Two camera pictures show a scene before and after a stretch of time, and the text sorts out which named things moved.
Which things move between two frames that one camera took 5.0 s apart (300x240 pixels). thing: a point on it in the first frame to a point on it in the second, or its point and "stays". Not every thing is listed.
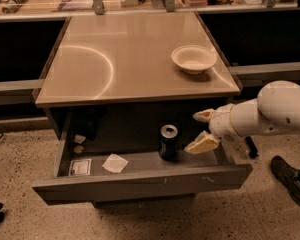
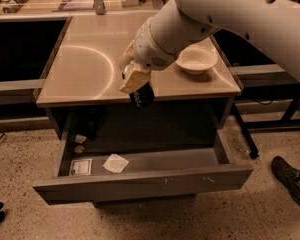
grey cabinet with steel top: [140, 70] stays
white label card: [79, 167] stays
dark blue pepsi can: [168, 141] to [143, 96]
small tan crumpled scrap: [78, 149] stays
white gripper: [220, 123] to [149, 49]
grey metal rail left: [14, 92] stays
